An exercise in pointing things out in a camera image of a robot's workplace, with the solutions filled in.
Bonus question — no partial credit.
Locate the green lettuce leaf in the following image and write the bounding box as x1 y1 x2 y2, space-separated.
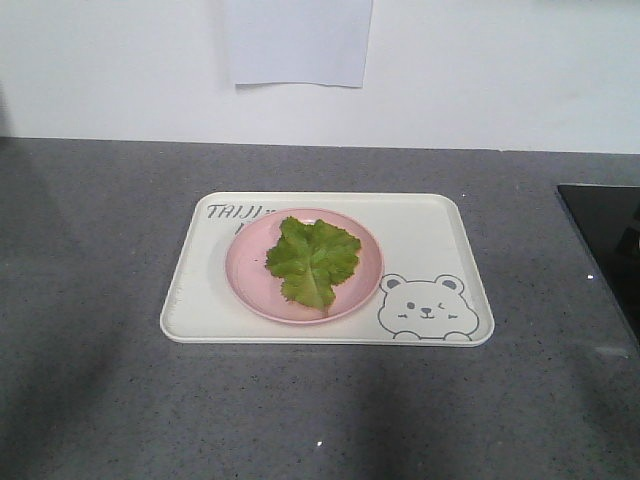
265 216 362 313

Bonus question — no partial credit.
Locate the pink round plate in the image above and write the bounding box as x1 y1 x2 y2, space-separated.
224 208 384 325

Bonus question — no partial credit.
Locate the cream bear serving tray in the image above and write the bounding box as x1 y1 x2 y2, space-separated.
160 192 495 347

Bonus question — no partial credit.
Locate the black glass cooktop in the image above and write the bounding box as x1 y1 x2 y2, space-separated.
556 183 639 356

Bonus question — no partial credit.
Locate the white paper sheet on wall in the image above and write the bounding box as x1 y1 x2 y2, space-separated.
224 0 373 88

